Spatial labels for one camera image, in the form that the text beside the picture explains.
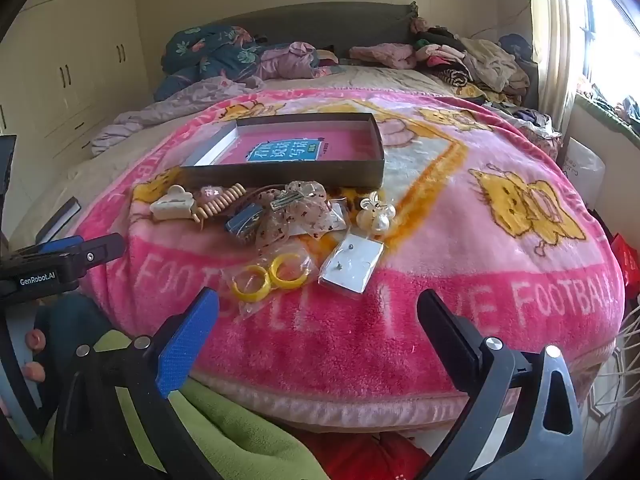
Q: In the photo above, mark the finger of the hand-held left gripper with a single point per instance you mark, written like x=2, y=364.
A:
x=60, y=246
x=97, y=252

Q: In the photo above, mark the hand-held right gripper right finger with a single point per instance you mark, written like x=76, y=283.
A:
x=450, y=342

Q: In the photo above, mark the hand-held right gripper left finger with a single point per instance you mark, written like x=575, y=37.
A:
x=187, y=345

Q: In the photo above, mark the white hair claw clip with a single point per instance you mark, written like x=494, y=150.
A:
x=170, y=205

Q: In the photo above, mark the white earring card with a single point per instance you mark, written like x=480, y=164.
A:
x=352, y=265

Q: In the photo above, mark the blue hair clip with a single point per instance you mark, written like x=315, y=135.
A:
x=242, y=222

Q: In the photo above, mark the white rabbit pearl hair clip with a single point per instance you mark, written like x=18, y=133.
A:
x=375, y=217

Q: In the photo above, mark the polka-dot bow hair clip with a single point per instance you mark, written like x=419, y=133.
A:
x=300, y=215

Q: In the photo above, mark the shallow grey cardboard box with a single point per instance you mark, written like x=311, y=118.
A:
x=280, y=172

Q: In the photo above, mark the person's left hand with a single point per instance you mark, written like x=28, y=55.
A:
x=35, y=341

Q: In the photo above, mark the dark-covered book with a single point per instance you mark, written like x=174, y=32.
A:
x=60, y=216

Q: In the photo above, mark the dark teal garment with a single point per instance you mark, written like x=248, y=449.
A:
x=70, y=317

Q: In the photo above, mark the pink printed cat blanket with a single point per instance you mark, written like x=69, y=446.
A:
x=450, y=260

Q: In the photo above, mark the green fleece garment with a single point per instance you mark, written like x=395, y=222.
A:
x=240, y=435

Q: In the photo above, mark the red cloth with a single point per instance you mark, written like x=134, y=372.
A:
x=360, y=457

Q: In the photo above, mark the lilac crumpled sheet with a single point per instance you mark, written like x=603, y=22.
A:
x=165, y=107

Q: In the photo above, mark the cream wardrobe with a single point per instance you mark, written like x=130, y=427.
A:
x=60, y=60

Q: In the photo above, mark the white plastic bag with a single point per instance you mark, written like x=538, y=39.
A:
x=582, y=170

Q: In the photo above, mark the pink book with blue label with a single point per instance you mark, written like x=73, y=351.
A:
x=345, y=142

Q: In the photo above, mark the dark blue floral quilt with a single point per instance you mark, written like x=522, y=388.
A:
x=210, y=55

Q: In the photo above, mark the pink satin garment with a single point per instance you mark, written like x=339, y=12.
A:
x=290, y=62

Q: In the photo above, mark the beige bed sheet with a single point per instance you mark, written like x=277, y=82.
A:
x=380, y=80

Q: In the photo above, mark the pile of mixed clothes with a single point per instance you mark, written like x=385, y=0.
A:
x=480, y=65

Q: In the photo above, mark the clutter on window sill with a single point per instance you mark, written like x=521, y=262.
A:
x=610, y=105

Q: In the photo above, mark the pink fluffy garment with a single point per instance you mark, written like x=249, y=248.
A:
x=382, y=55

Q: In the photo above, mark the grey bed headboard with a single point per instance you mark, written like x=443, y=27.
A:
x=325, y=22

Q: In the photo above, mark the cream curtain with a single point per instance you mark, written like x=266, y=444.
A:
x=552, y=35

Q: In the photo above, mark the bright window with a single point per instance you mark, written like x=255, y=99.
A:
x=615, y=25

